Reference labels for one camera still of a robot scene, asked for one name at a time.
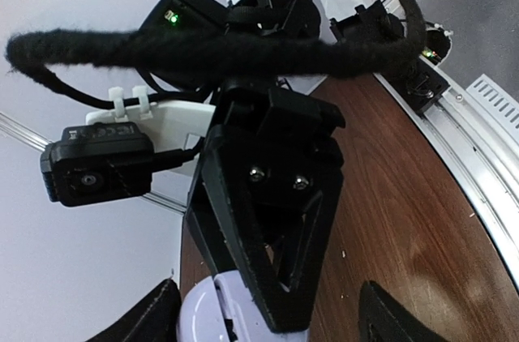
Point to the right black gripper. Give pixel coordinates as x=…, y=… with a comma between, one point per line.
x=265, y=194

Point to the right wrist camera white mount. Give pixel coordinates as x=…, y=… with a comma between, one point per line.
x=176, y=127

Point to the front aluminium rail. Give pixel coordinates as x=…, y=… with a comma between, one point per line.
x=474, y=130

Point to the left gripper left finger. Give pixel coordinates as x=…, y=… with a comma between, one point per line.
x=153, y=318

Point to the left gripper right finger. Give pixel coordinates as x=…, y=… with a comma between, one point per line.
x=383, y=318

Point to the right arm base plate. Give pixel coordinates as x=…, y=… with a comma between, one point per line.
x=423, y=85

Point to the round lilac earbud case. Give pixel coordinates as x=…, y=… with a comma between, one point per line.
x=221, y=308

